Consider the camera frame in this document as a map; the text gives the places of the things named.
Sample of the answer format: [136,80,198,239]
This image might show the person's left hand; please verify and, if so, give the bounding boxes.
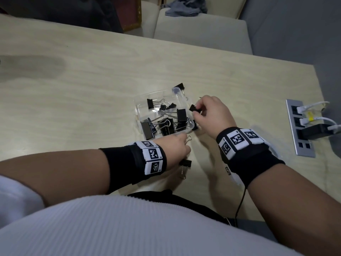
[153,133,192,171]

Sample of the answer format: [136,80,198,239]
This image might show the person's right hand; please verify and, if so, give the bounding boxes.
[194,95,238,140]

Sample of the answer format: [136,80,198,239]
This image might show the black charger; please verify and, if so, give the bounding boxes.
[301,124,341,140]

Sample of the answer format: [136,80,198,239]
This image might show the black left wristband with markers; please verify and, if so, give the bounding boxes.
[99,140,168,194]

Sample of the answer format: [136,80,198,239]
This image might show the dark grey jacket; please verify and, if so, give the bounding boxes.
[0,0,124,34]

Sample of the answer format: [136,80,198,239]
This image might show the silver socket panel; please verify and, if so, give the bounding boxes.
[285,99,316,158]

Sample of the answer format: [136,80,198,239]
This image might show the transparent plastic box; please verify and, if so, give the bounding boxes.
[134,87,196,142]

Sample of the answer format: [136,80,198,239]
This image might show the person's right forearm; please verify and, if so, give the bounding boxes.
[246,162,341,256]

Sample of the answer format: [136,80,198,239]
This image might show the grey cloth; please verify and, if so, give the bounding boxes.
[165,0,208,17]

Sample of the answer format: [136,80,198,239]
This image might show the pile of black binder clips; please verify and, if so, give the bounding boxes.
[140,98,191,140]

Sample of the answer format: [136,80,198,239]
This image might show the red sign board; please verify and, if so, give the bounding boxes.
[112,0,142,32]

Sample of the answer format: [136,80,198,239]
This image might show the beige upholstered chair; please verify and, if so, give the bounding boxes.
[140,0,160,39]
[154,0,253,55]

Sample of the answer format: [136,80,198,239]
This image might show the white ribbed shirt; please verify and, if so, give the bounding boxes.
[0,175,304,256]

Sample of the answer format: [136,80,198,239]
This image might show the black waist belt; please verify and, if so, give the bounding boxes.
[127,190,231,226]

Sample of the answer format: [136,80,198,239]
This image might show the black cable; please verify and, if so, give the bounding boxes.
[234,183,247,220]

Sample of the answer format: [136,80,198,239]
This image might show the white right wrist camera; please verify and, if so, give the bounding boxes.
[225,165,244,186]

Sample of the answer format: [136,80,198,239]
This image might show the person's left forearm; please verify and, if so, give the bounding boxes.
[0,149,111,207]

